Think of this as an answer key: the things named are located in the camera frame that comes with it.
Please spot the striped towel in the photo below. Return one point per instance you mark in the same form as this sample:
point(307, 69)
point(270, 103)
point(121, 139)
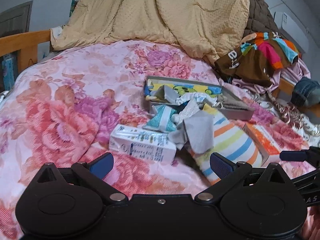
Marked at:
point(230, 141)

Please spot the blue denim jeans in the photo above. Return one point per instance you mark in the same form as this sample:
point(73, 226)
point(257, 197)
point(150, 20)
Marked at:
point(306, 93)

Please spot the brown quilted jacket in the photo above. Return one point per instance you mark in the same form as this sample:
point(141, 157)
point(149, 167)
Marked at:
point(260, 19)

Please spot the grey door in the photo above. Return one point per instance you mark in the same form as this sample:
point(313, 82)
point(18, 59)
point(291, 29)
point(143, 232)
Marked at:
point(16, 20)

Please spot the pink floral quilt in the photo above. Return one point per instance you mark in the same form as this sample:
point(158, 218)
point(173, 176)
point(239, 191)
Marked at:
point(64, 110)

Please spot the grey microfibre cloth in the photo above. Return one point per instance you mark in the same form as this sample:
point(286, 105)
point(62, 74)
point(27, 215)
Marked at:
point(197, 131)

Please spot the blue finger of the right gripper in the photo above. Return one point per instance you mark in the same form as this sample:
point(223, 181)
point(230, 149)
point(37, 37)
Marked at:
point(292, 155)

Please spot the grey linen drawstring pouch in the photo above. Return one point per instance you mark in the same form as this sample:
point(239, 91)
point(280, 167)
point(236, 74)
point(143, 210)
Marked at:
point(231, 103)

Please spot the white air conditioner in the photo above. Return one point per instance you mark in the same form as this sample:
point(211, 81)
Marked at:
point(291, 31)

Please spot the white face mask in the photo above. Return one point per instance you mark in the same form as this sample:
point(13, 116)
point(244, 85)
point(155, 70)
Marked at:
point(190, 109)

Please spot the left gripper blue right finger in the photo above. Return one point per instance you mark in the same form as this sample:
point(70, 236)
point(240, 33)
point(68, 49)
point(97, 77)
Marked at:
point(221, 166)

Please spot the teal white tissue pack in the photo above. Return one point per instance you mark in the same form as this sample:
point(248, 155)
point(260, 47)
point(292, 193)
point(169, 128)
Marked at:
point(161, 121)

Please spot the wooden bed frame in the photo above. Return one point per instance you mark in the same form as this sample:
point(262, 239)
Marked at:
point(26, 46)

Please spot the orange white medicine box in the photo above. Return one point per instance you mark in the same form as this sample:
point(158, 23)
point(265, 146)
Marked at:
point(267, 146)

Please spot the tan dotted blanket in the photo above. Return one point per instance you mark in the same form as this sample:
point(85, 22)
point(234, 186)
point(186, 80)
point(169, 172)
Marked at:
point(204, 29)

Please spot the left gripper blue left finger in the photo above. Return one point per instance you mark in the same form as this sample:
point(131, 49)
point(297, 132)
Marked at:
point(101, 166)

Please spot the white blue carton box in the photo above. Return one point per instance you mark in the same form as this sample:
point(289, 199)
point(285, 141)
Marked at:
point(142, 144)

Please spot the silver patterned bed sheet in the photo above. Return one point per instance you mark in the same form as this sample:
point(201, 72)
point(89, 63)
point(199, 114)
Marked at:
point(288, 113)

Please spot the brown colourful printed cloth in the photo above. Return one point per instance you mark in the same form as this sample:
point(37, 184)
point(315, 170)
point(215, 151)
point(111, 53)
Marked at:
point(257, 58)

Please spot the grey face mask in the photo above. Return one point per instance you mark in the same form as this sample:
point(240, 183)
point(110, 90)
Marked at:
point(165, 93)

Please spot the cartoon frog towel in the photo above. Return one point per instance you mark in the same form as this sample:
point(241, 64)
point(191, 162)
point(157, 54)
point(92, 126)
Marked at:
point(181, 86)

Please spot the white blue baby cloth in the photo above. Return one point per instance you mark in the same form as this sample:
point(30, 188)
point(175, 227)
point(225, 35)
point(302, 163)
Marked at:
point(200, 98)

